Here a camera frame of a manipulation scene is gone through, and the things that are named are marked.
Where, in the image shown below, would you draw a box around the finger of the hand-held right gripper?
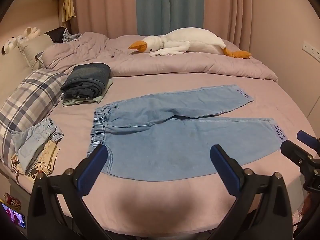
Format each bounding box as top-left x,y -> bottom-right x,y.
280,140 -> 316,167
296,130 -> 320,153

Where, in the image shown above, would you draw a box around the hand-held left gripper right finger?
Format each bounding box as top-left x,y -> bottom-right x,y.
210,144 -> 293,240

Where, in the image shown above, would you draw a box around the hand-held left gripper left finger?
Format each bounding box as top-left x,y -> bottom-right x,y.
27,144 -> 118,240

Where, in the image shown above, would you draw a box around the light blue denim pants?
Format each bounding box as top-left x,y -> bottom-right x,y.
86,84 -> 291,182

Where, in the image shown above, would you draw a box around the cream cartoon printed cloth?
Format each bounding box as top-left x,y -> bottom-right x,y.
10,140 -> 61,180

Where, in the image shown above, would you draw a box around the small light blue shorts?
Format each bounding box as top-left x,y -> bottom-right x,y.
11,117 -> 64,172

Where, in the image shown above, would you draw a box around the folded pale green cloth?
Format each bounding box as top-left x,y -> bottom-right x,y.
62,79 -> 113,106

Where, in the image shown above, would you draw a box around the pink bed sheet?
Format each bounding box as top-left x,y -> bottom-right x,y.
9,72 -> 310,237

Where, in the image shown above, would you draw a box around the cartoon stickers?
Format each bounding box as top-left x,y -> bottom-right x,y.
2,192 -> 23,210

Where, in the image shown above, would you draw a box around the folded dark blue jeans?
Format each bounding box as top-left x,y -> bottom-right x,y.
61,63 -> 111,100

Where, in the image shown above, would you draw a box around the plaid pillow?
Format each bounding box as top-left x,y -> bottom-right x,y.
0,68 -> 69,167

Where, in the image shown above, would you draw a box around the phone with lit screen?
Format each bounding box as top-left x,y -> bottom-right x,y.
1,202 -> 27,229

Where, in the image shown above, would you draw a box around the pink duvet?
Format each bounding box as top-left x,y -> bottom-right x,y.
41,32 -> 278,83

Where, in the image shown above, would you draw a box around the white goose plush toy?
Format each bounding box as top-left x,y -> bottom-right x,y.
128,27 -> 252,60

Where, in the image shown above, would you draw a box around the beige pillow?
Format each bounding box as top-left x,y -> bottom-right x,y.
19,34 -> 55,70

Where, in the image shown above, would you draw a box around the plaid shirt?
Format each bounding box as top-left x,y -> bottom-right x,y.
61,29 -> 82,43

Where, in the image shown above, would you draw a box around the dark garment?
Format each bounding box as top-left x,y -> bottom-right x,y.
44,27 -> 66,44

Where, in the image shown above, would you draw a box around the white dog plush toy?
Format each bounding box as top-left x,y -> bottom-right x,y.
1,26 -> 41,55

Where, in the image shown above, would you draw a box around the pink curtain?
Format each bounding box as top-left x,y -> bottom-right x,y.
69,0 -> 304,52

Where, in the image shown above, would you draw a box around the yellow tasselled hanging cloth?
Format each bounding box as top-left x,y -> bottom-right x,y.
61,0 -> 76,22

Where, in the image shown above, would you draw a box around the teal curtain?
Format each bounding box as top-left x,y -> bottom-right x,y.
135,0 -> 186,36

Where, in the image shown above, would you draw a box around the white wall socket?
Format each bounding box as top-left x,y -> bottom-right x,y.
302,40 -> 320,62

